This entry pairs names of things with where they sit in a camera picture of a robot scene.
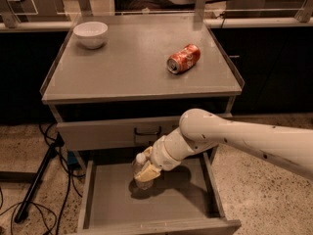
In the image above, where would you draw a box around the white ceramic bowl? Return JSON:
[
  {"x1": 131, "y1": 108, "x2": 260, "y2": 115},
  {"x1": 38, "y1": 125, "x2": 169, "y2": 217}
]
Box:
[{"x1": 73, "y1": 22, "x2": 109, "y2": 49}]

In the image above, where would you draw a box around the grey top drawer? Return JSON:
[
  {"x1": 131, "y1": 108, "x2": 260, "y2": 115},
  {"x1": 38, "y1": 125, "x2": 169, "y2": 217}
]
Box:
[{"x1": 57, "y1": 113, "x2": 234, "y2": 152}]

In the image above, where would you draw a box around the clear acrylic barrier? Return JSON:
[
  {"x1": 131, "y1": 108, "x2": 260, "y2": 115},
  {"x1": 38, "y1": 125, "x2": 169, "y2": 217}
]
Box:
[{"x1": 0, "y1": 0, "x2": 75, "y2": 30}]

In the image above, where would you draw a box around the grey drawer cabinet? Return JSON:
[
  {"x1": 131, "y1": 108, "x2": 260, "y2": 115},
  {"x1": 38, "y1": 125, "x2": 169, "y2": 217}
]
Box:
[{"x1": 39, "y1": 13, "x2": 246, "y2": 168}]

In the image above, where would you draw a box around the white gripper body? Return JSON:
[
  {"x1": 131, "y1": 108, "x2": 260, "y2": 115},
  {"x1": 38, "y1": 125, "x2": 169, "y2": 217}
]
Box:
[{"x1": 151, "y1": 137, "x2": 180, "y2": 171}]

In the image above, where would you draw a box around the grey open middle drawer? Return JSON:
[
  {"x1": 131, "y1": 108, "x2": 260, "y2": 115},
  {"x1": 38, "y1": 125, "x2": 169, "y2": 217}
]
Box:
[{"x1": 77, "y1": 155, "x2": 241, "y2": 235}]

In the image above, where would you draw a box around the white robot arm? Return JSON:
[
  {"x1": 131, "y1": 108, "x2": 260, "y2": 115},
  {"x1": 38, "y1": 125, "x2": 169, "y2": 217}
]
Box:
[{"x1": 134, "y1": 109, "x2": 313, "y2": 182}]

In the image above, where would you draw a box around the red soda can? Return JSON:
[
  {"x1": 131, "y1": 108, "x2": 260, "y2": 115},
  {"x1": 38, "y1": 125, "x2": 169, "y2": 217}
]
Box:
[{"x1": 166, "y1": 44, "x2": 201, "y2": 74}]

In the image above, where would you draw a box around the black drawer handle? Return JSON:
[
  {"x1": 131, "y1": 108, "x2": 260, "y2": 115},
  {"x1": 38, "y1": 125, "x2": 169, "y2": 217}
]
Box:
[{"x1": 134, "y1": 126, "x2": 162, "y2": 136}]

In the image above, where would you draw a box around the black floor cable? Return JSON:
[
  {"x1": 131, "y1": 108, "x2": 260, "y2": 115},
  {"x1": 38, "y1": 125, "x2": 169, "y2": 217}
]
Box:
[{"x1": 0, "y1": 122, "x2": 86, "y2": 235}]

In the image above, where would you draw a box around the black metal stand leg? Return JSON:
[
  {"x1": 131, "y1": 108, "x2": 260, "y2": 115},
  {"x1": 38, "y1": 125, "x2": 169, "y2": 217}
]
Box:
[{"x1": 14, "y1": 134, "x2": 64, "y2": 223}]

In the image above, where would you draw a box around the clear plastic water bottle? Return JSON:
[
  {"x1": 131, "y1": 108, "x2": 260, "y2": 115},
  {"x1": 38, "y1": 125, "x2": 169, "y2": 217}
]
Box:
[{"x1": 132, "y1": 153, "x2": 154, "y2": 190}]

